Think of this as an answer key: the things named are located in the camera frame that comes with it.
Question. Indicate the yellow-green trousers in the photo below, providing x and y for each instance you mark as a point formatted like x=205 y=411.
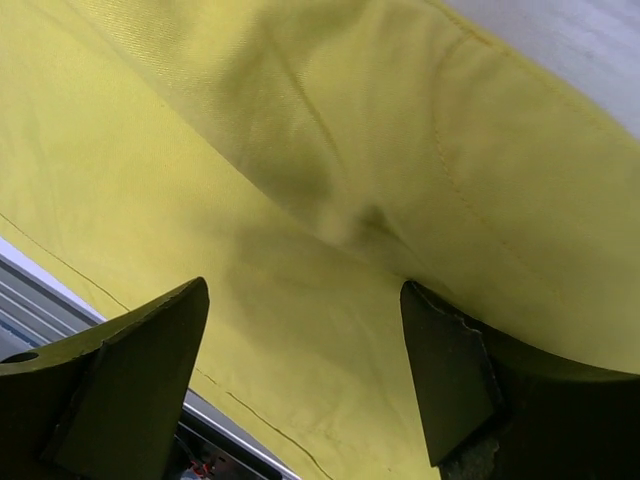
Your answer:
x=308 y=157

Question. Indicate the aluminium rail frame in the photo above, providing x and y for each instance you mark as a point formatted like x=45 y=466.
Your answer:
x=59 y=312

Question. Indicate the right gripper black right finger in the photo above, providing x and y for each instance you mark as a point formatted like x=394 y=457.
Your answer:
x=493 y=407

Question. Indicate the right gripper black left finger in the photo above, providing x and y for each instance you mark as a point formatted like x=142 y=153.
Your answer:
x=104 y=403

